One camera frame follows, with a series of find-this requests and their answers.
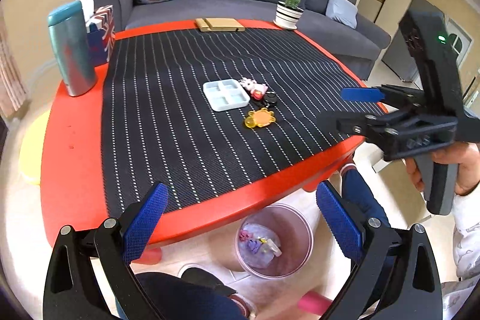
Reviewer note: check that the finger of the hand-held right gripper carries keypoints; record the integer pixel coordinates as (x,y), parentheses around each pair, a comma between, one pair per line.
(360,94)
(348,125)

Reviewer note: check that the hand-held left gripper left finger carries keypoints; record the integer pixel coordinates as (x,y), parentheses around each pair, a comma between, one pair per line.
(146,218)

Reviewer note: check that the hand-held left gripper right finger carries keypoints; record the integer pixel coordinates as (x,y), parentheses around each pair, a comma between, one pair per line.
(337,218)

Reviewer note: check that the clear pink waste bin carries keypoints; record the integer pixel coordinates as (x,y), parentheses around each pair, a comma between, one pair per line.
(296,252)

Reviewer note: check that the white wrapper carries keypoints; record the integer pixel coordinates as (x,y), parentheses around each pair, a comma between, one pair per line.
(273,248)

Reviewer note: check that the purple paper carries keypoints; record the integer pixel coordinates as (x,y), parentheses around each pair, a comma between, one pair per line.
(253,247)

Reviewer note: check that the person's right forearm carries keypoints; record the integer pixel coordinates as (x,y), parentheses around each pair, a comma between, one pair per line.
(465,248)

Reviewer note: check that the person's right hand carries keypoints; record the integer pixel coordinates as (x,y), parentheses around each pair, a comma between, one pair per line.
(467,166)

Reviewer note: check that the white door with arched window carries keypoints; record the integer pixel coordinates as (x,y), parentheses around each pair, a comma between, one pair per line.
(467,42)

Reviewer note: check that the black shoe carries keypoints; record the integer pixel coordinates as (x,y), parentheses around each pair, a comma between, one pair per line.
(204,277)

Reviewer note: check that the black striped table mat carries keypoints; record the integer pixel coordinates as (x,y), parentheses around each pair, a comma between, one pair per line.
(187,147)

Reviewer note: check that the black round key fob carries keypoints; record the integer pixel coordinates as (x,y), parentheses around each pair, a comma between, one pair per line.
(269,99)

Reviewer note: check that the light blue cushion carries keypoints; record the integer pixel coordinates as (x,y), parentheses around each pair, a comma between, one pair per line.
(341,10)

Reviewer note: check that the pink slipper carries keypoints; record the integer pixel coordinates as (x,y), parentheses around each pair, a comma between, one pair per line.
(313,303)

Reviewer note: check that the orange bear-shaped plastic piece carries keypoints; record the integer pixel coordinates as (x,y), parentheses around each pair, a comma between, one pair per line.
(260,118)

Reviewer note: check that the crumpled lilac plastic bag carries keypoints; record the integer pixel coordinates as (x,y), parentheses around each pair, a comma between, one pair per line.
(258,260)

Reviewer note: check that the person's left leg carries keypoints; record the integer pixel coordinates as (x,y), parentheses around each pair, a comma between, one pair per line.
(187,301)

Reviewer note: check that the pink figure toy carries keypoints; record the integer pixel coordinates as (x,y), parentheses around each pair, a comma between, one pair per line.
(252,85)

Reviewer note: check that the white saucer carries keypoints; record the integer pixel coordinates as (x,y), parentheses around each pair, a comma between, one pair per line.
(279,24)

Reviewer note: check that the cactus in striped white pot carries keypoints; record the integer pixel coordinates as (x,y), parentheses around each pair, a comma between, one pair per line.
(288,14)

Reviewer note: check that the white compartment tray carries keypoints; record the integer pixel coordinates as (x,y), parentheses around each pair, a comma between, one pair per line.
(227,95)

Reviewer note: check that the yellow stool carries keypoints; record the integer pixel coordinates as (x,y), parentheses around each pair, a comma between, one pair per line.
(32,151)

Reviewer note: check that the wooden phone stand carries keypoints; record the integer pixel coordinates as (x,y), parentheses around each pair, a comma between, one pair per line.
(221,24)

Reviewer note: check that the dark grey sofa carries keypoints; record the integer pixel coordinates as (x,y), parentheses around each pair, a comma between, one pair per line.
(210,9)

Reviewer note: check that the teal thermos bottle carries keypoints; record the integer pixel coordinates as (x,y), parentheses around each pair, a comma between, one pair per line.
(73,54)

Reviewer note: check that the flag-print tissue box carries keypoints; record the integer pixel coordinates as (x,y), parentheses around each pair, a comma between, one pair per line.
(103,35)

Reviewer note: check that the pink curtain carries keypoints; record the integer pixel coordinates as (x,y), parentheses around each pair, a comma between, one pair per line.
(13,80)

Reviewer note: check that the white tissue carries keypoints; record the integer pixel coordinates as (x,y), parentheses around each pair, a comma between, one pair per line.
(86,7)

